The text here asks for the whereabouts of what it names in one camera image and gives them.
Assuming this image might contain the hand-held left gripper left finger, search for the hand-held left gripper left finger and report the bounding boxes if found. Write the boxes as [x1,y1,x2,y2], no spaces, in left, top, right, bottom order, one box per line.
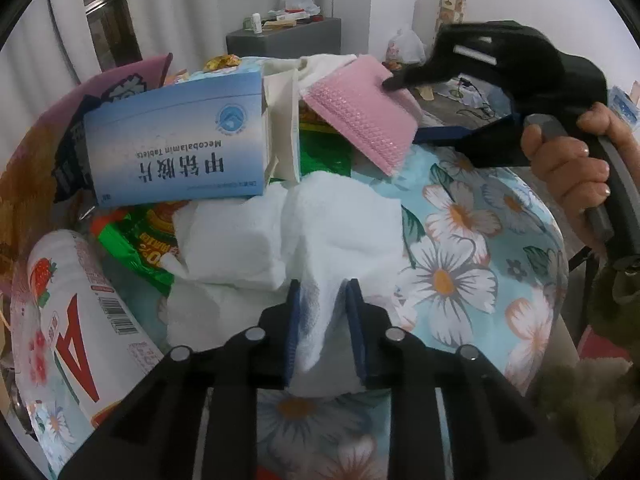
[57,279,302,480]

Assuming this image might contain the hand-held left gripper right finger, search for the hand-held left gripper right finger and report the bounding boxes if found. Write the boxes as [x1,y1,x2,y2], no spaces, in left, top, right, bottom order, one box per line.
[344,278,588,480]

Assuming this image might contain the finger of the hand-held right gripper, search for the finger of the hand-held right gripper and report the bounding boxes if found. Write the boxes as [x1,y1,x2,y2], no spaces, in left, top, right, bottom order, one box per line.
[412,126,483,150]
[381,57,453,92]

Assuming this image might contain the pink bubble mailer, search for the pink bubble mailer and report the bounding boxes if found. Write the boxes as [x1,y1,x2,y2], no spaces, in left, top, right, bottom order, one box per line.
[301,55,419,177]

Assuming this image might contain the white tissue paper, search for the white tissue paper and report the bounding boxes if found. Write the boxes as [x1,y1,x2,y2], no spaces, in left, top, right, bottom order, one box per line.
[166,170,407,397]

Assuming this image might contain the green snack packet orange stripes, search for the green snack packet orange stripes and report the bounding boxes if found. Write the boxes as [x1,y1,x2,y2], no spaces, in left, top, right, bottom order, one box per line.
[94,202,193,297]

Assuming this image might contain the person's right hand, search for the person's right hand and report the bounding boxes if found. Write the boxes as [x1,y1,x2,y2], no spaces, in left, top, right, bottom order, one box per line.
[520,102,613,257]

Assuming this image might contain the white plastic bag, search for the white plastic bag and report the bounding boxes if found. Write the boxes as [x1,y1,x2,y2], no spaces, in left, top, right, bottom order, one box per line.
[385,28,427,64]

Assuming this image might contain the white cloth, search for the white cloth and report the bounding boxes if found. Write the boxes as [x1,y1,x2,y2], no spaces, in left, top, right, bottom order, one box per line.
[262,52,359,97]

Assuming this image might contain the light blue tissue pack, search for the light blue tissue pack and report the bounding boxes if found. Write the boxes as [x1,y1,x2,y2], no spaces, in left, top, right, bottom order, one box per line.
[607,84,640,122]

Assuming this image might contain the small green snack packet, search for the small green snack packet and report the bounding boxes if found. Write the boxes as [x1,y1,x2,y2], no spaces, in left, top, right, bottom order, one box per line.
[299,127,357,177]

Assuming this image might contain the floral blue blanket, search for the floral blue blanket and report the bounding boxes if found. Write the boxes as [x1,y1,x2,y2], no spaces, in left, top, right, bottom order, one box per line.
[10,55,572,480]

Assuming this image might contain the grey cabinet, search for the grey cabinet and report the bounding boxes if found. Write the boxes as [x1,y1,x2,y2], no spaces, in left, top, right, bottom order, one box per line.
[226,17,342,59]

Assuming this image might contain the white open carton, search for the white open carton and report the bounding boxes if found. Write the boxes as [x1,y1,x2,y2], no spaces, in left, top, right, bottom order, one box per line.
[262,70,304,184]

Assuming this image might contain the crumpled gold snack packet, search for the crumpled gold snack packet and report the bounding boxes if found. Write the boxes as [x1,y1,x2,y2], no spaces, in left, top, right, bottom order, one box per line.
[202,54,242,72]

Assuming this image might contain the white strawberry snack bag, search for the white strawberry snack bag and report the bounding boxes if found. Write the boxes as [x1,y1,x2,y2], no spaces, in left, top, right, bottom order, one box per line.
[10,229,167,428]

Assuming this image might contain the blue and white medicine box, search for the blue and white medicine box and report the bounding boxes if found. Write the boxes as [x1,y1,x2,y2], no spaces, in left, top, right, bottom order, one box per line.
[82,71,274,209]

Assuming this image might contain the olive fluffy cloth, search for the olive fluffy cloth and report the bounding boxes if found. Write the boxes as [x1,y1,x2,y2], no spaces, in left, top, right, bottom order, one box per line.
[537,354,637,480]

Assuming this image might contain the pink printed bag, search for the pink printed bag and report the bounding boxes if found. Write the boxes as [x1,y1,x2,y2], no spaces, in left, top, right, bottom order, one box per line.
[30,52,174,206]

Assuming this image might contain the yellow brown packet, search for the yellow brown packet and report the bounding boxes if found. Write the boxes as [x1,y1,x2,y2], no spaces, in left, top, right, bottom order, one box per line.
[0,124,68,266]

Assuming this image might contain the window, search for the window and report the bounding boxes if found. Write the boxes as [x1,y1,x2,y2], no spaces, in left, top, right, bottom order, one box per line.
[81,0,144,69]

